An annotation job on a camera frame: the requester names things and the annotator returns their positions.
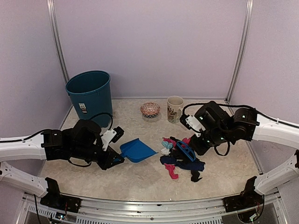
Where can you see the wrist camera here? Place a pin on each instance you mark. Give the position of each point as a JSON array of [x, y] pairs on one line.
[[191, 123], [111, 135]]

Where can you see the right aluminium frame post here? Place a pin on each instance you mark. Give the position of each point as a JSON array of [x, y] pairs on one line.
[[241, 49]]

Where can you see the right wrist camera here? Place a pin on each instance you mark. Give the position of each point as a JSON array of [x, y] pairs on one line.
[[191, 123]]

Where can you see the left aluminium frame post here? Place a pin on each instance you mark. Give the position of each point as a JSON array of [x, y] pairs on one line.
[[55, 33]]

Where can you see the blue plastic dustpan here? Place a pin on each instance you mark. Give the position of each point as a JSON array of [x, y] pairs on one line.
[[136, 151]]

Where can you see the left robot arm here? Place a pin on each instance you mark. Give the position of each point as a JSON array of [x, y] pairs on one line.
[[85, 141]]

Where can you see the aluminium frame post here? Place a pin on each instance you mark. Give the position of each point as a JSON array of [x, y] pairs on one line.
[[55, 33], [241, 49]]

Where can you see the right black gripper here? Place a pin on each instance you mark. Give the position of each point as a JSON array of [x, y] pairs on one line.
[[201, 150]]

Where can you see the patterned red ceramic bowl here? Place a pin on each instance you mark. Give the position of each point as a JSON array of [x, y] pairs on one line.
[[150, 109]]

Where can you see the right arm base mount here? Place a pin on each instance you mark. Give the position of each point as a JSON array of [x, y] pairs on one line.
[[246, 199]]

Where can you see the blue hand brush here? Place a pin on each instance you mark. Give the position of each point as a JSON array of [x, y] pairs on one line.
[[186, 150]]

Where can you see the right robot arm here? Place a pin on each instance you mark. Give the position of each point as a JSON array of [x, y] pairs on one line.
[[213, 126]]

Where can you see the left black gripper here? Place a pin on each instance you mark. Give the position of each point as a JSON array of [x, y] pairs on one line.
[[106, 163]]

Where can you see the front aluminium rail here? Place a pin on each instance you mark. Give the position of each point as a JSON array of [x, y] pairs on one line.
[[203, 211]]

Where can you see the teal plastic waste bin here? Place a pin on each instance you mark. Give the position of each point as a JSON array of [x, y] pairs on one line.
[[90, 95]]

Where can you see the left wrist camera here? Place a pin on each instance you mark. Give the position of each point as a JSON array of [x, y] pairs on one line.
[[111, 135]]

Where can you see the cream ceramic mug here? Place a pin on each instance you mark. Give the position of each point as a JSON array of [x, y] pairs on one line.
[[175, 106]]

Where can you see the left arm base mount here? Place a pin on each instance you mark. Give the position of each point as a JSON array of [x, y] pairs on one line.
[[54, 199]]

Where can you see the pile of coloured paper scraps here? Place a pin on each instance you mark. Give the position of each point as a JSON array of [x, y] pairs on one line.
[[173, 156]]

